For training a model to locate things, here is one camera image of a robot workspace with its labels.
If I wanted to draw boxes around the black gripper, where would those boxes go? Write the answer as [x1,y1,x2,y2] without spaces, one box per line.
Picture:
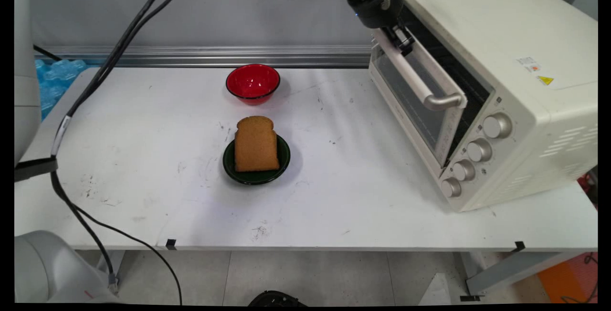
[340,0,414,57]

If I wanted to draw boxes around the glass oven door with handle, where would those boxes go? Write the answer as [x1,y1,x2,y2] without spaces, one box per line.
[369,27,469,168]

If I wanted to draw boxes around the cream toaster oven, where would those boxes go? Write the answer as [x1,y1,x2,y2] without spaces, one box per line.
[368,0,598,212]

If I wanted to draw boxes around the large silver oven knob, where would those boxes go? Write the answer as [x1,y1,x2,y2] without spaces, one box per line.
[483,113,513,139]

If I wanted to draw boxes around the white label sticker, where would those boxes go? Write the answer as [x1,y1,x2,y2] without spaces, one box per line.
[517,56,541,73]

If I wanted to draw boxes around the red glossy bowl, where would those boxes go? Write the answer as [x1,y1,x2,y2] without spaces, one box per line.
[225,63,281,106]

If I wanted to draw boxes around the brown toast slice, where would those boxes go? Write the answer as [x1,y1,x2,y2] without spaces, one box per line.
[233,115,280,173]

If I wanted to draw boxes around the dark green round plate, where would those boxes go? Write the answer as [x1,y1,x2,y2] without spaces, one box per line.
[222,133,291,186]

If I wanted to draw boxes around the red object behind oven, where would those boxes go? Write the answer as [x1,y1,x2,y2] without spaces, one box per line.
[577,173,598,207]

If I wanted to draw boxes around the grey metal table leg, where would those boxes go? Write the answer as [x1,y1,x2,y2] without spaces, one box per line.
[97,250,126,280]
[464,252,580,297]

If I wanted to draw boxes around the black round floor object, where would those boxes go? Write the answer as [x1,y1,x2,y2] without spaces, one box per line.
[248,290,308,307]

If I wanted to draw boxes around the orange floor mat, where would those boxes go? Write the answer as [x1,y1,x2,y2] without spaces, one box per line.
[537,253,598,304]

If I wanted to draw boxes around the blue bubble wrap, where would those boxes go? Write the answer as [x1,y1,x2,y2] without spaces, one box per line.
[34,58,89,122]

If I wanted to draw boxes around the aluminium profile rail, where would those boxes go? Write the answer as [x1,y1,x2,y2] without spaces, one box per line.
[34,45,373,68]

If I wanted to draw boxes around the black floor cable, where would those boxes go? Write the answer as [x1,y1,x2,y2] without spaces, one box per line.
[72,204,183,305]

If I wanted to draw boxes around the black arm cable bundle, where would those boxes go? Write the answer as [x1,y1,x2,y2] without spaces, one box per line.
[49,0,190,288]

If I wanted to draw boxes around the thin black background cable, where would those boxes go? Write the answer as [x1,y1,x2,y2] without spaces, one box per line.
[33,45,61,62]

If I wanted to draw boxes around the black cable strap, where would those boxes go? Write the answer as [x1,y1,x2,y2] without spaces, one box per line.
[14,157,59,182]

